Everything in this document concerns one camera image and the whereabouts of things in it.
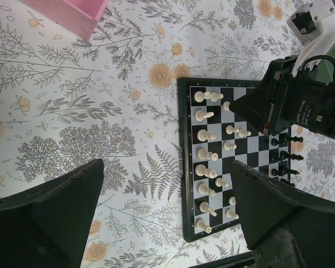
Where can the black pawn chess piece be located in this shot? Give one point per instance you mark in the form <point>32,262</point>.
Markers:
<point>276,142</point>

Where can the white pawn chess piece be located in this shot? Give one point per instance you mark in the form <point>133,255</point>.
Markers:
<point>214,97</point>

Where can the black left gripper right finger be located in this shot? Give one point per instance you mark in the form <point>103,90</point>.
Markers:
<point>282,225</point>

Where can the white pawn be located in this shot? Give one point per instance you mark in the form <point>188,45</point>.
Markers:
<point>230,130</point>
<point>244,133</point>
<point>219,182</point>
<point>226,105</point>
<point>229,146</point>

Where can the white bishop chess piece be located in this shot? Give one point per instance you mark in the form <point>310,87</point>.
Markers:
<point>201,115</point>

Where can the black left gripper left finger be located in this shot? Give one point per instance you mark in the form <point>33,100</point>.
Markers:
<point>48,225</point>

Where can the floral patterned table mat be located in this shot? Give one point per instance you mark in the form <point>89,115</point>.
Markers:
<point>65,101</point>

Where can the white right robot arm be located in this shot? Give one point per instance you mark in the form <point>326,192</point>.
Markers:
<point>314,26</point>

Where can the black and white chessboard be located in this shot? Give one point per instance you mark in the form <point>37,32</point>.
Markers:
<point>198,184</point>

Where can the pink square tray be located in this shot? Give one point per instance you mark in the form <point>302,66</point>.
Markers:
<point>77,16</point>

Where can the white rook chess piece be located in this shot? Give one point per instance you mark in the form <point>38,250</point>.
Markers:
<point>201,96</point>

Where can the white queen chess piece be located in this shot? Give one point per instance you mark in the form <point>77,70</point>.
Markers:
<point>203,135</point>

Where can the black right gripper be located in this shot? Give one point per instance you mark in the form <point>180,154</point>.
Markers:
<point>285,99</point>

